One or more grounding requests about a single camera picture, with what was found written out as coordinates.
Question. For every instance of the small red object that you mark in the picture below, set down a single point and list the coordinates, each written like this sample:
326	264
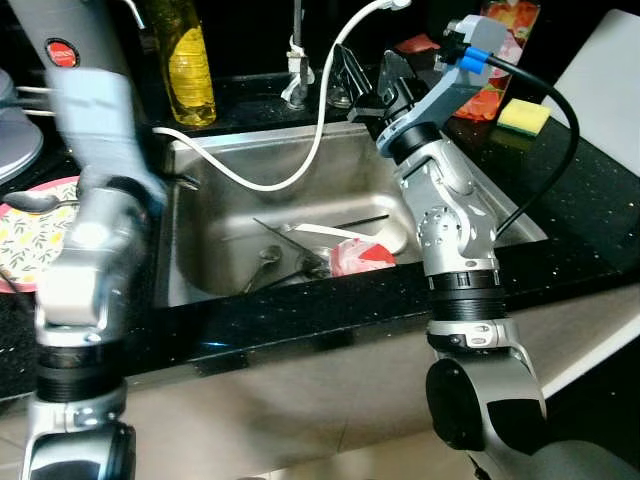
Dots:
415	45

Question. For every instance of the black chopstick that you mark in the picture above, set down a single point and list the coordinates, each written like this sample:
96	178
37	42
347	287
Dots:
362	218
282	241

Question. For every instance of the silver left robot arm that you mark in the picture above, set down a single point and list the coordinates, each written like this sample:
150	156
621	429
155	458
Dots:
90	260

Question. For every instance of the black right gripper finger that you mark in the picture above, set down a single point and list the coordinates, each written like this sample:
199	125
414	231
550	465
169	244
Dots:
400	80
353	78

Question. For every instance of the yellow liquid plastic bottle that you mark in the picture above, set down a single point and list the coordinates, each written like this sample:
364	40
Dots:
190	70

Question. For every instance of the grey thermos with red label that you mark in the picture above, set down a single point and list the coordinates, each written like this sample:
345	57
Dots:
70	35

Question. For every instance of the white panel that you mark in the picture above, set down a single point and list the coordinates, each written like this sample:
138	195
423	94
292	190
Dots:
600	80

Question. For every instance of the floral plate with pink rim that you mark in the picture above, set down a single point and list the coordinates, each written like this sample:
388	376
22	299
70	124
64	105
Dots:
30	245

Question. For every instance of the yellow sponge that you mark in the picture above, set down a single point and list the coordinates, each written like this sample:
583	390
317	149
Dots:
523	117

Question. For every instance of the long metal spoon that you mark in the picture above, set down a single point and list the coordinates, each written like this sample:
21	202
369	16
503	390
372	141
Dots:
38	201

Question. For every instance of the red and white bowl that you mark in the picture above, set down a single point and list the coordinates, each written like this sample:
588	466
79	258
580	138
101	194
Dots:
360	258

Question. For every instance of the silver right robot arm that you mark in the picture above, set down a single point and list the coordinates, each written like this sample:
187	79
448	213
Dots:
450	210

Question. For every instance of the chrome faucet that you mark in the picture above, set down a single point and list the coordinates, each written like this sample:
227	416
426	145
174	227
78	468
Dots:
296	75

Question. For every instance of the large metal spoon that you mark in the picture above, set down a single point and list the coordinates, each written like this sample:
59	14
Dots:
268	256

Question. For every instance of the stainless steel sink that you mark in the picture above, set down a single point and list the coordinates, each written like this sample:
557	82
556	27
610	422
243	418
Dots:
225	230

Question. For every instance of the stainless steel cabinet front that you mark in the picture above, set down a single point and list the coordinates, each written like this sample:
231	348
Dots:
280	375

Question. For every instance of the white kitchen appliance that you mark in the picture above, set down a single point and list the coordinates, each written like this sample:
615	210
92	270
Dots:
15	140

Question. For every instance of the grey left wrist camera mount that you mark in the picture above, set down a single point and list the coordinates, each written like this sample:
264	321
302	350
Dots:
100	130

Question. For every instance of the white ceramic spoon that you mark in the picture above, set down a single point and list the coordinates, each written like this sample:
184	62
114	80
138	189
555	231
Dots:
330	232

